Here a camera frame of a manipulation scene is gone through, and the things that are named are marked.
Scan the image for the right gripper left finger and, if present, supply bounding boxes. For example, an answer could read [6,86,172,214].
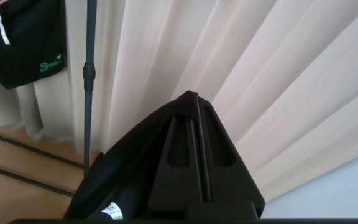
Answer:
[147,92,203,218]

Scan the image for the black shorts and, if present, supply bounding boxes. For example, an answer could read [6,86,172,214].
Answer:
[0,0,68,90]

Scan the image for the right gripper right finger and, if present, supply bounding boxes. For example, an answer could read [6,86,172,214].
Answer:
[199,98,265,217]

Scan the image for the black clothes rack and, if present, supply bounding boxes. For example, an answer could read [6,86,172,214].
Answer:
[0,0,98,199]

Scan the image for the black garment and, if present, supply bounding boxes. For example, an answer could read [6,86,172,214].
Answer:
[63,91,198,220]

